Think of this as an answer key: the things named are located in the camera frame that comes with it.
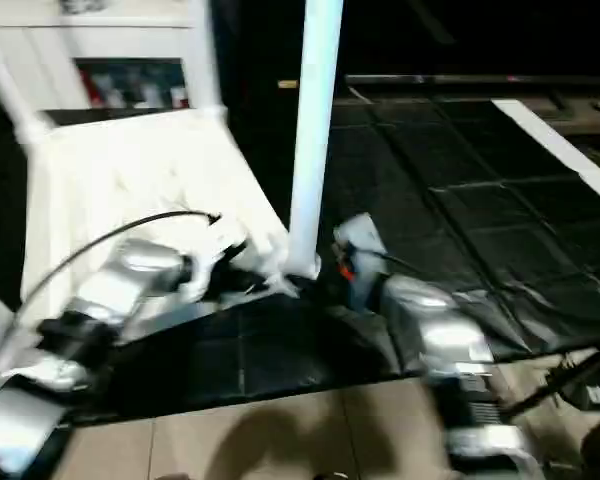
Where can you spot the white plastic children's table top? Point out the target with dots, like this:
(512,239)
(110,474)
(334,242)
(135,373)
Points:
(130,180)

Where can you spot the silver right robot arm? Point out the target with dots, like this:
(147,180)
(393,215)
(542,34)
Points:
(450,350)

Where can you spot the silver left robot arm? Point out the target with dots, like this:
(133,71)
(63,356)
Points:
(70,340)

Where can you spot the black work mat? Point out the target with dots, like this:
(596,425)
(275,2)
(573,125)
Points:
(450,200)

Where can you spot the small beige tag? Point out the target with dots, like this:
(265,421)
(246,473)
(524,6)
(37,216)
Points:
(287,84)

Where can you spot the red bottle in cabinet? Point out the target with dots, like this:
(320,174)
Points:
(105,88)

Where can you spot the black metal bar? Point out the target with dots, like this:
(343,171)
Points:
(470,80)

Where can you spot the white flat board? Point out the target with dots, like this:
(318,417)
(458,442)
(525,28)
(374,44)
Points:
(560,145)

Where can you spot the white glass-door cabinet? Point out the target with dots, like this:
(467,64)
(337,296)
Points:
(100,50)

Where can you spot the black floor device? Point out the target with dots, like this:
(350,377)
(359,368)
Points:
(592,390)

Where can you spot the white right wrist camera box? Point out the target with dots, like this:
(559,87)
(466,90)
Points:
(358,245)

